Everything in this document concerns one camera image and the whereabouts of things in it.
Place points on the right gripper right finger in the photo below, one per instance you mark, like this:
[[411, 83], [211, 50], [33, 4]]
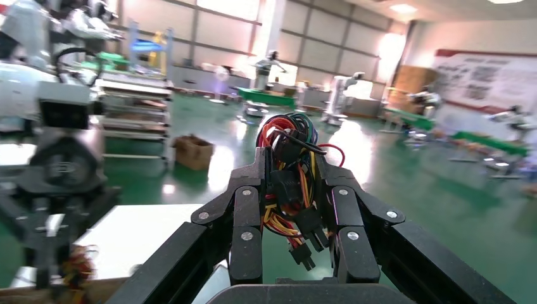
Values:
[[348, 218]]

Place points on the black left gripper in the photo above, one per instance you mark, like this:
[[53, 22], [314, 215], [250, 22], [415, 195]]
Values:
[[67, 168]]

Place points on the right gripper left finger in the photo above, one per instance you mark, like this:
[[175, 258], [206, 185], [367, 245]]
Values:
[[245, 218]]

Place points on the round grey robot base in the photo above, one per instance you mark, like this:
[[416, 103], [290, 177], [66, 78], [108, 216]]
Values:
[[256, 111]]

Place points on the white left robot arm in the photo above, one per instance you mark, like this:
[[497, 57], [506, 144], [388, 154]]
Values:
[[16, 92]]

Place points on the brown cardboard divider box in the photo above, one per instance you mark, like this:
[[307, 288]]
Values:
[[42, 293]]

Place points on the cardboard box on floor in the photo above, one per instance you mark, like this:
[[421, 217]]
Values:
[[193, 153]]

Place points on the green covered table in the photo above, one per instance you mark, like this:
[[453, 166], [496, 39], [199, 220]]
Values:
[[268, 100], [491, 143], [409, 121]]

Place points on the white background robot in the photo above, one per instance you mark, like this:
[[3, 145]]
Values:
[[514, 119], [426, 100], [337, 96], [265, 69]]

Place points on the brown board stack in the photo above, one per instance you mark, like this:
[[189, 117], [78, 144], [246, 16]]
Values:
[[413, 84]]

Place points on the white robot torso and base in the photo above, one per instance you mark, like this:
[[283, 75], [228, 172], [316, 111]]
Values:
[[25, 25]]

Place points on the ceiling light panel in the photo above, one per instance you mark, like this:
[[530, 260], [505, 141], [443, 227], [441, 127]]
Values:
[[402, 8]]

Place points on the grey left wrist camera housing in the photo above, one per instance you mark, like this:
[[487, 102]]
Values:
[[63, 113]]

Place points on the white pedestal fan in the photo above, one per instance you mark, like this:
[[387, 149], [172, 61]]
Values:
[[221, 74]]

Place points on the white wall poster board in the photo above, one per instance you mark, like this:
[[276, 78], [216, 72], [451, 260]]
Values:
[[482, 79]]

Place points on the blue lit equipment frame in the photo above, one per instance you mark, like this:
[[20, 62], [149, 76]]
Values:
[[147, 45]]

